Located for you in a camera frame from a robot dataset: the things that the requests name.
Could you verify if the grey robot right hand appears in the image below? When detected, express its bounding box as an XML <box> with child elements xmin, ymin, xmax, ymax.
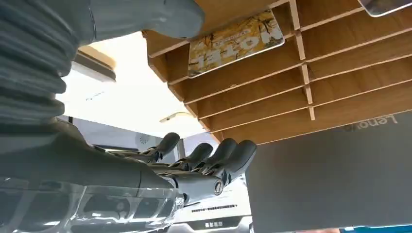
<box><xmin>0</xmin><ymin>0</ymin><xmax>258</xmax><ymax>233</ymax></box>

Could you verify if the flat grey card device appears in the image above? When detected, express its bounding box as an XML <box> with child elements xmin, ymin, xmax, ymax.
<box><xmin>72</xmin><ymin>45</ymin><xmax>117</xmax><ymax>83</ymax></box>

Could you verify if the white printed panel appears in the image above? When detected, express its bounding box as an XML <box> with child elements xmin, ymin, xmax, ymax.
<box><xmin>167</xmin><ymin>178</ymin><xmax>253</xmax><ymax>233</ymax></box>

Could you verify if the grey laptop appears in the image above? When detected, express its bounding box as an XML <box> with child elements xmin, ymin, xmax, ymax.
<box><xmin>245</xmin><ymin>111</ymin><xmax>412</xmax><ymax>233</ymax></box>

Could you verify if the wooden slotted card box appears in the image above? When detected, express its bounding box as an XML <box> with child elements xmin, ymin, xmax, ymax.
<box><xmin>141</xmin><ymin>0</ymin><xmax>412</xmax><ymax>145</ymax></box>

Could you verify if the shiny grey card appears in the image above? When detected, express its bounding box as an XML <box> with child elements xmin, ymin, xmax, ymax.
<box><xmin>357</xmin><ymin>0</ymin><xmax>412</xmax><ymax>17</ymax></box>

